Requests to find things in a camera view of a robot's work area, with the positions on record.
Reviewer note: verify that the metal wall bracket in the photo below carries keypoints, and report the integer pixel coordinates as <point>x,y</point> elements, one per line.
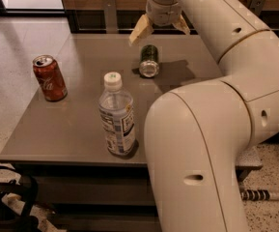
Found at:
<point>256,6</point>
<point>110,16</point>

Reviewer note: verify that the red cola can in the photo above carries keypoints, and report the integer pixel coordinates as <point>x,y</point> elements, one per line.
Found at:
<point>49,76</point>

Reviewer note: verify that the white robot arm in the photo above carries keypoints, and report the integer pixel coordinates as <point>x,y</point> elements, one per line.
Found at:
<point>193,134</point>

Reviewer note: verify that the left metal wall bracket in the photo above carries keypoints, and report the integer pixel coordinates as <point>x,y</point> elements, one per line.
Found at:
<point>110,16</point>

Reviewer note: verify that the grey table with drawers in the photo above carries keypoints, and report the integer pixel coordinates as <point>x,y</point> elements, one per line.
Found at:
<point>70,131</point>

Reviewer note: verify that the clear plastic water bottle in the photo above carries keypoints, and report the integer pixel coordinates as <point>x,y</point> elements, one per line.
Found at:
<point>117,115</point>

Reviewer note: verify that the green soda can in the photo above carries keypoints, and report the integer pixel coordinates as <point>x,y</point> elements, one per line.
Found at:
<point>149,66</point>

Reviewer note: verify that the right metal wall bracket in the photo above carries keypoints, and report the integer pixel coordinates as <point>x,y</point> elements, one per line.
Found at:
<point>256,6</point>

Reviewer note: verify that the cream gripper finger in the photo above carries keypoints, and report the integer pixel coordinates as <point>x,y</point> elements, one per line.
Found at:
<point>181,25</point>
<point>142,29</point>

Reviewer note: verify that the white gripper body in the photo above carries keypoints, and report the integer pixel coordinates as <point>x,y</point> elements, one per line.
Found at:
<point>163,13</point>

